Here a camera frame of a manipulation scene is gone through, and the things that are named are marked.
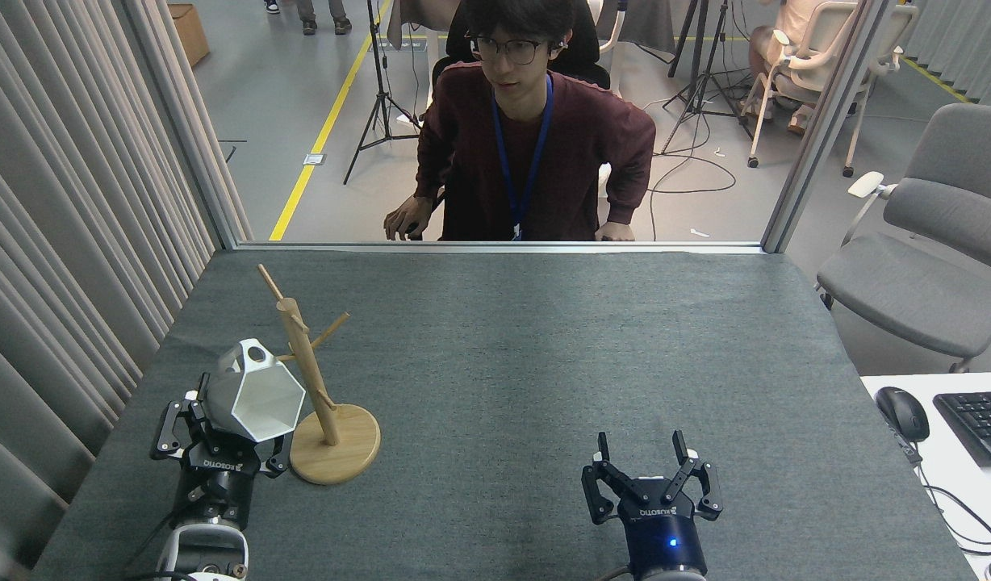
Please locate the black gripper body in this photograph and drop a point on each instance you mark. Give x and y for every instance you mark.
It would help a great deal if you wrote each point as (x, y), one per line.
(661, 524)
(217, 488)

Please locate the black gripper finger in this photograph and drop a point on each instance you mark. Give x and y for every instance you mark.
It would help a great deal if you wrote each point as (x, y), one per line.
(705, 488)
(278, 460)
(600, 488)
(173, 428)

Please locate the white hexagonal cup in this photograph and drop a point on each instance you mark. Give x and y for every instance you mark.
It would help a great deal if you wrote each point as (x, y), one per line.
(253, 399)

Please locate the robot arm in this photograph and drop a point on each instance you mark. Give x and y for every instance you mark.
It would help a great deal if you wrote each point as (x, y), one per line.
(201, 553)
(669, 576)

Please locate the wooden cup rack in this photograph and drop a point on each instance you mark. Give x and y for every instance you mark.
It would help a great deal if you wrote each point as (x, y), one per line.
(334, 452)

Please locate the person's left hand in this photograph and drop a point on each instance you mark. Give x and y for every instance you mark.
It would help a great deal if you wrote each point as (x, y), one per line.
(615, 232)

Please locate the person's right hand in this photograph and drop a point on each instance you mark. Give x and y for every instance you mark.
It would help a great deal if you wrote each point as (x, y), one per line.
(407, 222)

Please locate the grey felt table mat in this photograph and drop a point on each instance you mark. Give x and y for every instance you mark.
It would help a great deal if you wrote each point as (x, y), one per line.
(528, 387)

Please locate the black computer mouse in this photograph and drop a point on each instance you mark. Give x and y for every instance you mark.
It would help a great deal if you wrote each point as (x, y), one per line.
(903, 413)

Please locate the large grey curtain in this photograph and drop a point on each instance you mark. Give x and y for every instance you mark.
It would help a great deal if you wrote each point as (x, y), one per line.
(60, 202)

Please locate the white desk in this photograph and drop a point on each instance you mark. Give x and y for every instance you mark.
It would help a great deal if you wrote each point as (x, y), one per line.
(963, 492)

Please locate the black keyboard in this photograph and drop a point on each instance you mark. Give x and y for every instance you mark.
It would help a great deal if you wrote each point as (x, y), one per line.
(980, 428)

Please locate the grey office chair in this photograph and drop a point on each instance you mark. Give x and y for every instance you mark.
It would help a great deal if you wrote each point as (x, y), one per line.
(915, 290)

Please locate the floor outlet plate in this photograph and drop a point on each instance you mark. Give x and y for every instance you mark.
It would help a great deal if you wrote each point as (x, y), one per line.
(315, 159)

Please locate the cardboard box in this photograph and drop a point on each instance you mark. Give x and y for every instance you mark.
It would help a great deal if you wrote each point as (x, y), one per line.
(190, 32)

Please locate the black tripod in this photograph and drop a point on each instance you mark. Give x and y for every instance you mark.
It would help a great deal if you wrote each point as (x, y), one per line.
(377, 73)
(703, 73)

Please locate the black mesh office chair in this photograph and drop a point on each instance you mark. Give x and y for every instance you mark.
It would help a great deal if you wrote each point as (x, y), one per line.
(588, 48)

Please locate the standing person's legs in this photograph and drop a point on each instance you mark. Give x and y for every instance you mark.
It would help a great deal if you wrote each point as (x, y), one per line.
(322, 12)

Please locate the seated person in background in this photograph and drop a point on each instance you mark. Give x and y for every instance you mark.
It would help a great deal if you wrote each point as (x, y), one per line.
(766, 48)

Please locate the white office chair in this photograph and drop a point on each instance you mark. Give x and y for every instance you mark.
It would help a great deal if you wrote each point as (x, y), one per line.
(826, 48)

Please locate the white stand on wheels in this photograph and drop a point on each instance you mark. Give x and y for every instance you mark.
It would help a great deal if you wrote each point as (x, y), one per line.
(612, 16)

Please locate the small grey curtain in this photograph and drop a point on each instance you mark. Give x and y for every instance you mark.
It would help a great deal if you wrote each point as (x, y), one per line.
(963, 48)

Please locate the silver table rail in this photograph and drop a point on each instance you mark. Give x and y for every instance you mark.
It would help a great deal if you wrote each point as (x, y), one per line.
(342, 247)

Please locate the silver post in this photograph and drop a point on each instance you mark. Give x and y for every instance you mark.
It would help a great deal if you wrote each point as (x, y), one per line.
(822, 129)

